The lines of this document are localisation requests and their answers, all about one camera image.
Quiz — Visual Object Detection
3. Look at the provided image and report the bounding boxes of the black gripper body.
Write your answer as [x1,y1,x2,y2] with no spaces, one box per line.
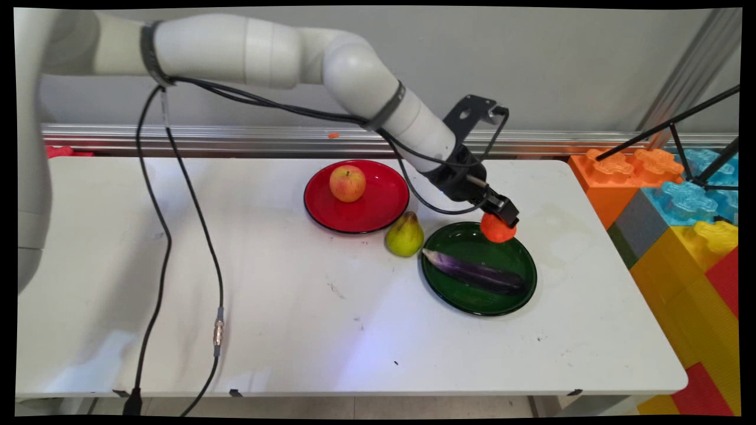
[425,145,491,205]

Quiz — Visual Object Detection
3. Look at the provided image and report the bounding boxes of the orange toy fruit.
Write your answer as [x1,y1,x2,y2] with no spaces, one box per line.
[480,212,517,244]

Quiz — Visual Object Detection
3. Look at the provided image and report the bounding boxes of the purple toy eggplant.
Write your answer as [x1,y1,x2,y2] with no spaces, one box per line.
[422,248,526,296]

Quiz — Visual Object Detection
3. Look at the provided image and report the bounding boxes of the yellow green toy pear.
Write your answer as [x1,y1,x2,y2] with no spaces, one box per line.
[386,211,425,258]

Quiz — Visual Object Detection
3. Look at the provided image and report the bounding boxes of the red plate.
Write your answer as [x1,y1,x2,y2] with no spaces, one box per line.
[304,159,410,235]

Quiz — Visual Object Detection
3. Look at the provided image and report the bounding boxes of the dark green plate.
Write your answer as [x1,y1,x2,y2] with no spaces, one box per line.
[421,221,538,317]

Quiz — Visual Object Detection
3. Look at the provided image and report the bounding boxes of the orange giant building block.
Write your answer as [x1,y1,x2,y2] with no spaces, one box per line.
[568,148,686,231]

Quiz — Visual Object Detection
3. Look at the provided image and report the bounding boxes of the red yellow toy apple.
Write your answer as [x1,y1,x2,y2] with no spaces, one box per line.
[330,165,367,203]

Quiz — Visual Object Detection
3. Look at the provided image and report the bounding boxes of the grey giant building block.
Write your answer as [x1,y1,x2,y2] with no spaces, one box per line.
[608,188,671,269]

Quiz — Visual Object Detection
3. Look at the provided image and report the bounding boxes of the blue giant building block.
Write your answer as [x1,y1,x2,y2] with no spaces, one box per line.
[641,148,739,228]

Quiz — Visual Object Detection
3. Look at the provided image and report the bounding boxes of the black tripod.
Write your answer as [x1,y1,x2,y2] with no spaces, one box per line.
[595,86,740,191]

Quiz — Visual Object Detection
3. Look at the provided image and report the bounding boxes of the yellow giant building block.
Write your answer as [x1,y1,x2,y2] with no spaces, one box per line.
[629,220,739,415]

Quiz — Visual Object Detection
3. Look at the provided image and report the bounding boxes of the red giant building block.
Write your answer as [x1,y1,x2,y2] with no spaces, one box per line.
[706,248,739,319]
[670,363,736,417]

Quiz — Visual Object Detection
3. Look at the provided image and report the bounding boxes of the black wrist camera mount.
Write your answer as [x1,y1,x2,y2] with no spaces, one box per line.
[443,94,510,148]

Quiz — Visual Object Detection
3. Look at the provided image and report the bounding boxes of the grey velcro strap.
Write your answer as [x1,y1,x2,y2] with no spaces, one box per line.
[363,81,407,132]
[140,21,175,88]

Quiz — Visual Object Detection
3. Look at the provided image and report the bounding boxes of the aluminium rail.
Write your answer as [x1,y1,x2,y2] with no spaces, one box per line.
[41,123,739,158]

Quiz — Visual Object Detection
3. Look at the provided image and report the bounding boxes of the aluminium post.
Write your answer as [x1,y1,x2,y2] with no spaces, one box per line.
[638,9,742,149]

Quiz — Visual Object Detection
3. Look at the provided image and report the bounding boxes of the black cable with metal connector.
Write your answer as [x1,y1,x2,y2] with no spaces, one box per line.
[159,80,491,417]

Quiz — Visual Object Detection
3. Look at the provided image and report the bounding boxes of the plain black cable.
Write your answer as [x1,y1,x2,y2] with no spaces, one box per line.
[123,76,510,416]

